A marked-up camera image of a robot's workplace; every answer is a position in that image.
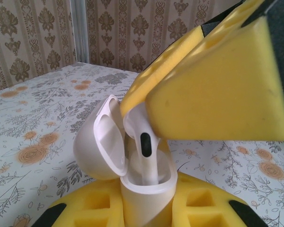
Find white earbud charging case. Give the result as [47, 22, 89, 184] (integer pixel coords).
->
[72, 94, 178, 227]

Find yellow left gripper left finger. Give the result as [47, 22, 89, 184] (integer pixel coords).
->
[37, 178, 126, 227]

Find white wireless earbud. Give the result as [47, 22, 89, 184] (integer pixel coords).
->
[123, 104, 161, 186]

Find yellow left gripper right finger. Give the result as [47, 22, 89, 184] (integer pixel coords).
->
[171, 171, 269, 227]

